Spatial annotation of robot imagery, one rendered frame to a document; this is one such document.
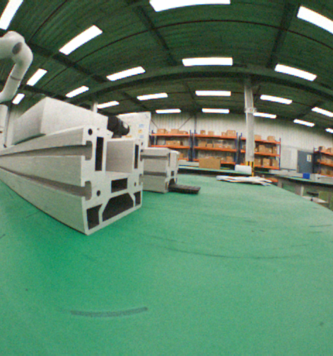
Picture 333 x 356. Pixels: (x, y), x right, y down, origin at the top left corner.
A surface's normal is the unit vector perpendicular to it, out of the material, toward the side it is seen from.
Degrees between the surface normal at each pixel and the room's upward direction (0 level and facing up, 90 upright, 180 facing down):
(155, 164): 90
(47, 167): 90
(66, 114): 90
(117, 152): 90
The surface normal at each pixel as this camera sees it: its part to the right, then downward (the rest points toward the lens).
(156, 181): -0.31, 0.08
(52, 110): 0.95, 0.09
